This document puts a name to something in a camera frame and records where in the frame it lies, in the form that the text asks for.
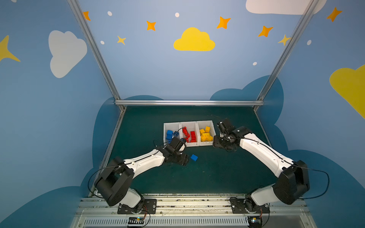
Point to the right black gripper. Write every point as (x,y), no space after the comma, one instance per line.
(221,141)

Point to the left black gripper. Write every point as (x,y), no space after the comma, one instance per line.
(180,158)

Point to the long blue brick bottom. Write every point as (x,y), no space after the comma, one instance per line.
(169,135)

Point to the long red brick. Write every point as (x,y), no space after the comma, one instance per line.
(186,133)
(193,137)

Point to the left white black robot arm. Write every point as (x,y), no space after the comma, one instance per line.
(114,181)

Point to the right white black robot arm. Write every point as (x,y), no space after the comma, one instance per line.
(292,176)

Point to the right white bin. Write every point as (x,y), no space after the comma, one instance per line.
(202,125)

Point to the middle white bin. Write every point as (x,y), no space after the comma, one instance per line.
(191,126)

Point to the left circuit board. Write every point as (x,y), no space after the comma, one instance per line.
(136,222)

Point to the circuit board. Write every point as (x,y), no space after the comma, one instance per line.
(255,222)
(136,222)

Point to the right circuit board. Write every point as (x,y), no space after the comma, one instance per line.
(255,222)

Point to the aluminium frame back bar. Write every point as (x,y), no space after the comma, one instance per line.
(188,103)

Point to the aluminium rail front base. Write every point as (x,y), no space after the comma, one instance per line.
(192,211)

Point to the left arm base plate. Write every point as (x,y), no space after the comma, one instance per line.
(144,206)

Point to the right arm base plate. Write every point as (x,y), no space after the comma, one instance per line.
(247,206)

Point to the aluminium frame right post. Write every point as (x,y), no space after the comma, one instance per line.
(298,31)

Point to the aluminium frame post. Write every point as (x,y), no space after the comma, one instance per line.
(298,31)
(78,13)

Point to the aluminium frame left post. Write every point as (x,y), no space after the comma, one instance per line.
(78,13)

